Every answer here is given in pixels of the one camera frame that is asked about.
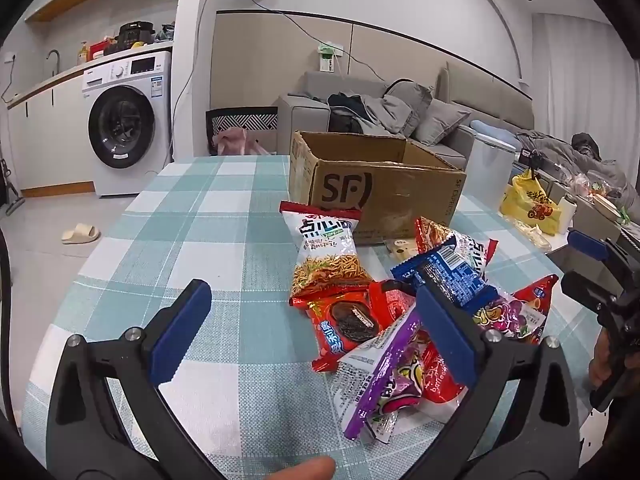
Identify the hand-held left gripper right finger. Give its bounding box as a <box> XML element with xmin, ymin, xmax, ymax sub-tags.
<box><xmin>416</xmin><ymin>284</ymin><xmax>582</xmax><ymax>480</ymax></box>

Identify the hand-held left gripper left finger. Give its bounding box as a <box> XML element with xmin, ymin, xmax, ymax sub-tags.
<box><xmin>47</xmin><ymin>280</ymin><xmax>236</xmax><ymax>480</ymax></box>

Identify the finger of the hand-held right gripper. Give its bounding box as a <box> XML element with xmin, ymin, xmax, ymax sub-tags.
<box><xmin>566</xmin><ymin>229</ymin><xmax>640</xmax><ymax>281</ymax></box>
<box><xmin>560</xmin><ymin>270</ymin><xmax>628</xmax><ymax>318</ymax></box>

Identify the purple candy packet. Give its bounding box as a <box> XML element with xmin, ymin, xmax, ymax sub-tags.
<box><xmin>327</xmin><ymin>307</ymin><xmax>441</xmax><ymax>443</ymax></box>

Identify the blue snack packet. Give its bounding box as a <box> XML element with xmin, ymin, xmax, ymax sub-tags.
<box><xmin>391</xmin><ymin>245</ymin><xmax>498</xmax><ymax>313</ymax></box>

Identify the red cookie packet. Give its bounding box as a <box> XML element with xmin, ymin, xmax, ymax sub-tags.
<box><xmin>305</xmin><ymin>287</ymin><xmax>386</xmax><ymax>372</ymax></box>

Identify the white red noodle snack packet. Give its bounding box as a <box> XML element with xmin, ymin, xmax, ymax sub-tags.
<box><xmin>279</xmin><ymin>201</ymin><xmax>375</xmax><ymax>308</ymax></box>
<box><xmin>415</xmin><ymin>216</ymin><xmax>500</xmax><ymax>281</ymax></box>

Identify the brown cardboard box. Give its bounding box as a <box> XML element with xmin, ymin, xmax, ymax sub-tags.
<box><xmin>288</xmin><ymin>131</ymin><xmax>467</xmax><ymax>246</ymax></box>

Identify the person's right hand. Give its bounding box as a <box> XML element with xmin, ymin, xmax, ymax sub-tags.
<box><xmin>588</xmin><ymin>330</ymin><xmax>612</xmax><ymax>388</ymax></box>

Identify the person's left hand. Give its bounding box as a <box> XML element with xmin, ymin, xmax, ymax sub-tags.
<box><xmin>272</xmin><ymin>456</ymin><xmax>337</xmax><ymax>480</ymax></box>

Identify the white bottle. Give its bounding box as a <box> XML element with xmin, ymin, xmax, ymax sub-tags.
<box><xmin>557</xmin><ymin>194</ymin><xmax>578</xmax><ymax>235</ymax></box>

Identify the plain red snack packet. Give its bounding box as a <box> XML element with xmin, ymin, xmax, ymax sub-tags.
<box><xmin>420</xmin><ymin>345</ymin><xmax>468</xmax><ymax>406</ymax></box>

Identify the clear plastic packet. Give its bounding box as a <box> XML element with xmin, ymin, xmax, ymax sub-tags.
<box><xmin>514</xmin><ymin>220</ymin><xmax>552</xmax><ymax>253</ymax></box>

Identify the yellow plastic bag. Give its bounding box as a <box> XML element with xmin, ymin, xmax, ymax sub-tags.
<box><xmin>500</xmin><ymin>169</ymin><xmax>562</xmax><ymax>237</ymax></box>

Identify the red fruit candy packet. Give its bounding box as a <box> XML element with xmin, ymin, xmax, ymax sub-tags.
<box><xmin>472</xmin><ymin>274</ymin><xmax>560</xmax><ymax>346</ymax></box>

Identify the cream bread packet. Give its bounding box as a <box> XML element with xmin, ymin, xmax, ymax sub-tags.
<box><xmin>385</xmin><ymin>237</ymin><xmax>418</xmax><ymax>261</ymax></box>

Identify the grey blanket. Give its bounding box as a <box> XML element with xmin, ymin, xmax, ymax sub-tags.
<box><xmin>515</xmin><ymin>130</ymin><xmax>631</xmax><ymax>201</ymax></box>

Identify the white trash bin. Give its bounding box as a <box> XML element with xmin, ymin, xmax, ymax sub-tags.
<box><xmin>465</xmin><ymin>120</ymin><xmax>518</xmax><ymax>206</ymax></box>

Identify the beige slipper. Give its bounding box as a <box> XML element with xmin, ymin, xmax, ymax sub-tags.
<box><xmin>61</xmin><ymin>223</ymin><xmax>101</xmax><ymax>245</ymax></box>

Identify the white curtain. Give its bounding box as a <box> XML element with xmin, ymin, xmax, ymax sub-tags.
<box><xmin>532</xmin><ymin>10</ymin><xmax>640</xmax><ymax>136</ymax></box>

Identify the large grey pillow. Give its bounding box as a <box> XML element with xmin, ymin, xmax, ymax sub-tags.
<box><xmin>414</xmin><ymin>99</ymin><xmax>472</xmax><ymax>147</ymax></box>

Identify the pink cloth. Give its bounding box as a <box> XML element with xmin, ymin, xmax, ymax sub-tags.
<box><xmin>210</xmin><ymin>127</ymin><xmax>266</xmax><ymax>157</ymax></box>

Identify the black patterned chair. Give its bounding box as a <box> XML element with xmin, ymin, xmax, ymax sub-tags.
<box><xmin>206</xmin><ymin>106</ymin><xmax>279</xmax><ymax>157</ymax></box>

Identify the grey jacket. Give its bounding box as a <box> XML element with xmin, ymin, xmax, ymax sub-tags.
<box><xmin>362</xmin><ymin>92</ymin><xmax>416</xmax><ymax>136</ymax></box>

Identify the small grey pillow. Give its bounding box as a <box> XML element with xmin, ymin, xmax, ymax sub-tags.
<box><xmin>385</xmin><ymin>79</ymin><xmax>433</xmax><ymax>136</ymax></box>

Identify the white counter cabinet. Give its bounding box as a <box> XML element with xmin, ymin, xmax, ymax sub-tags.
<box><xmin>0</xmin><ymin>67</ymin><xmax>96</xmax><ymax>196</ymax></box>

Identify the black clothing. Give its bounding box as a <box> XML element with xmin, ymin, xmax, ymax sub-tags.
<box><xmin>327</xmin><ymin>92</ymin><xmax>373</xmax><ymax>135</ymax></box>

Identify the white washing machine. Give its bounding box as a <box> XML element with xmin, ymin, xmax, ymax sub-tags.
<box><xmin>81</xmin><ymin>50</ymin><xmax>173</xmax><ymax>197</ymax></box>

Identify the grey sofa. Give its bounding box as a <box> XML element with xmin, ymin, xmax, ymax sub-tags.
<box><xmin>277</xmin><ymin>62</ymin><xmax>536</xmax><ymax>161</ymax></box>

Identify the black rice cooker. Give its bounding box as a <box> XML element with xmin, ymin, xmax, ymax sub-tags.
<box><xmin>117</xmin><ymin>21</ymin><xmax>156</xmax><ymax>51</ymax></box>

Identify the white wall outlet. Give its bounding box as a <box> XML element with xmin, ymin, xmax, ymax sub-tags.
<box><xmin>317</xmin><ymin>44</ymin><xmax>345</xmax><ymax>73</ymax></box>

